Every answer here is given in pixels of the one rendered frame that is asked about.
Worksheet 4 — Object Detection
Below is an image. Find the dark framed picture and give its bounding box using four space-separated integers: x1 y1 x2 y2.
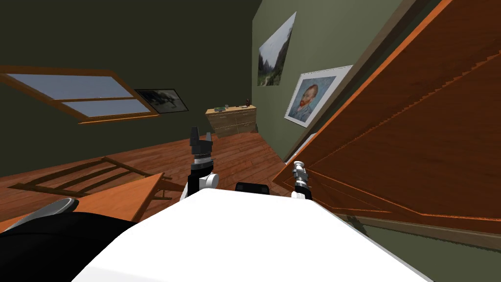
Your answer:
135 88 190 115

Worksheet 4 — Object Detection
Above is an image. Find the light wooden dresser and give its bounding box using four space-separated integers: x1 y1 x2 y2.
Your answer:
205 98 259 139

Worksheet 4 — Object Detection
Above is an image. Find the brown wooden door leaf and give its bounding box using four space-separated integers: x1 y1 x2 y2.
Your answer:
272 0 501 236

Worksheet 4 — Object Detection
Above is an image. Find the brown slatted wooden chair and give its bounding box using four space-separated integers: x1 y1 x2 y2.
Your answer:
7 156 185 201

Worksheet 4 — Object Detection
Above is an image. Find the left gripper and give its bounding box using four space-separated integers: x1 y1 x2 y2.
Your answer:
190 126 214 157

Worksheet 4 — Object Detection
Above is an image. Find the wood-framed window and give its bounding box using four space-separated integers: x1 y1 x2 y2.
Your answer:
0 65 161 125

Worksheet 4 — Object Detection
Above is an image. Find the white-framed portrait picture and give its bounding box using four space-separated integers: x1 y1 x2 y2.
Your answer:
283 64 354 129

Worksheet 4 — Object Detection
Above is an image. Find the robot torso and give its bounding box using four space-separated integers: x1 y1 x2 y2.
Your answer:
72 182 431 282

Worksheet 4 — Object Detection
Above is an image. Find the orange wooden table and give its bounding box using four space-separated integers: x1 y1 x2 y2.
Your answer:
0 172 166 234

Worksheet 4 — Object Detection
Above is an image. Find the landscape picture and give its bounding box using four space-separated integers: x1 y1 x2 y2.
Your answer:
256 11 298 87

